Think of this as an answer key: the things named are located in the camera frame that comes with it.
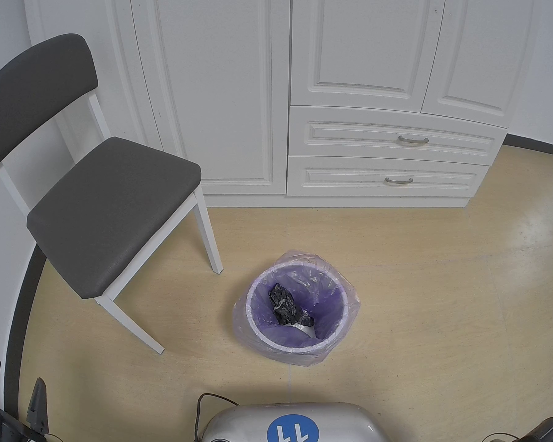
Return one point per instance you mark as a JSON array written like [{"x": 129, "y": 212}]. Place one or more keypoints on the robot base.
[{"x": 341, "y": 424}]

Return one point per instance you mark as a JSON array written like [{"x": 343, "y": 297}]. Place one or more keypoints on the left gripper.
[{"x": 4, "y": 424}]

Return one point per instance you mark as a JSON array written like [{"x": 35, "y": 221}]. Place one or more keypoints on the purple plastic bag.
[{"x": 244, "y": 329}]

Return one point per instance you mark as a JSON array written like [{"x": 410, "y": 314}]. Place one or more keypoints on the white chair dark grey pads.
[{"x": 120, "y": 187}]

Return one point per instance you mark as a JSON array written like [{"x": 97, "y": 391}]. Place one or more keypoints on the black and white wrapper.
[{"x": 283, "y": 306}]

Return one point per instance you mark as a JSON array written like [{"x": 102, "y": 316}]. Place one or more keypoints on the white trash bin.
[{"x": 299, "y": 346}]

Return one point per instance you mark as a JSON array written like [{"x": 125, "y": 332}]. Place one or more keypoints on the white wardrobe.
[{"x": 359, "y": 39}]

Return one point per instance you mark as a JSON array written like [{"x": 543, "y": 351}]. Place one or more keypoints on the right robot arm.
[{"x": 546, "y": 428}]

